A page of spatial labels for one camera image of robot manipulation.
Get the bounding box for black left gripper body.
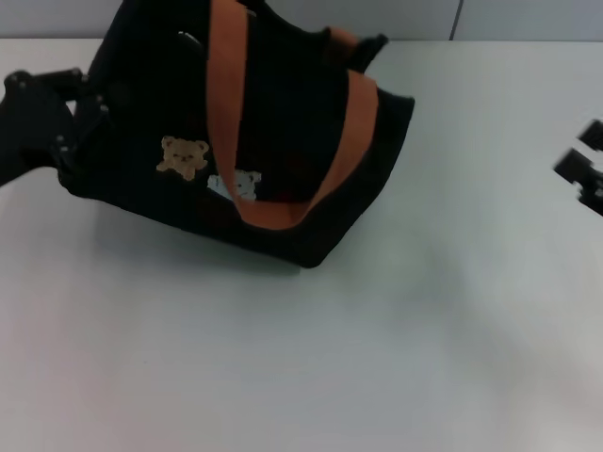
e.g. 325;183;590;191
0;70;79;189

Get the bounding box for black food bag brown handles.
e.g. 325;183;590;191
56;0;417;270

